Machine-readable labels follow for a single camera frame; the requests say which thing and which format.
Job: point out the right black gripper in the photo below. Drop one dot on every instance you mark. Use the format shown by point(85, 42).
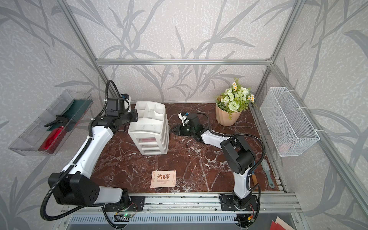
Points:
point(178, 130)

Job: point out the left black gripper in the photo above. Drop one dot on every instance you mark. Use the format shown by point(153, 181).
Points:
point(135, 114)

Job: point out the white plastic drawer organizer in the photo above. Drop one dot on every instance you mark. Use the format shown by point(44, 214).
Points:
point(152, 123)

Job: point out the pink postcard red characters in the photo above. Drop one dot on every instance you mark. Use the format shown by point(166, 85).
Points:
point(161, 179)

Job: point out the red item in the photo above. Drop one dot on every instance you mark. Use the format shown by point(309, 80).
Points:
point(146, 140)

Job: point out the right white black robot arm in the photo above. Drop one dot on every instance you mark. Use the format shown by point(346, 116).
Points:
point(238, 154)

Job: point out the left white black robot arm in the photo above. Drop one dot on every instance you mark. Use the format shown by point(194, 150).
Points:
point(73, 185)

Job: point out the green card in bin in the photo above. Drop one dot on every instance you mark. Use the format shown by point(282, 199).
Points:
point(74, 111)

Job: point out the potted white flower plant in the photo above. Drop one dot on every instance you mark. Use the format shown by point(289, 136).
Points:
point(232, 102)

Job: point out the black clamp in bin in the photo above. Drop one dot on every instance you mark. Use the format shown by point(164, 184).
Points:
point(59, 121)

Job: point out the red brush in bin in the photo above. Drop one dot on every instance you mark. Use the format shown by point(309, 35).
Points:
point(53, 140)

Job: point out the blue garden hand rake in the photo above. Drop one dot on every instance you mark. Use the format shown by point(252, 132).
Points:
point(254, 178)

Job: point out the green circuit board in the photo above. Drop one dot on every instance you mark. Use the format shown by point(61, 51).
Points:
point(124, 216)

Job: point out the red paper at corner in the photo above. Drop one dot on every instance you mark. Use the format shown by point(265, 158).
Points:
point(279, 224)

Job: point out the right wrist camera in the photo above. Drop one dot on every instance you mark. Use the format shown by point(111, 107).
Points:
point(183, 117)

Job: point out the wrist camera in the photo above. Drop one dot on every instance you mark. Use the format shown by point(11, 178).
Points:
point(183, 117)
point(127, 102)

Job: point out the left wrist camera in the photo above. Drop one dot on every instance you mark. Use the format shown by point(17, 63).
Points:
point(127, 102)

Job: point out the aluminium front rail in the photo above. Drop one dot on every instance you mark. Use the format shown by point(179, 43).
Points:
point(186, 203)

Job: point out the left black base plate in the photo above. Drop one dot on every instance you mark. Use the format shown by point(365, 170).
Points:
point(136, 204)

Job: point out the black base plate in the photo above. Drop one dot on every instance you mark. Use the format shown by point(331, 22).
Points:
point(228, 202)
point(136, 204)

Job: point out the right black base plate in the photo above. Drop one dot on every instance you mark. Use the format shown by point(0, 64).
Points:
point(228, 202)

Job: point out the clear plastic wall bin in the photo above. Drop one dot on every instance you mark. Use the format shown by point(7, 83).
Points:
point(28, 143)

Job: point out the white wire mesh basket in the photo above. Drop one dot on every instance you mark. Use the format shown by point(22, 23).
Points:
point(288, 125)

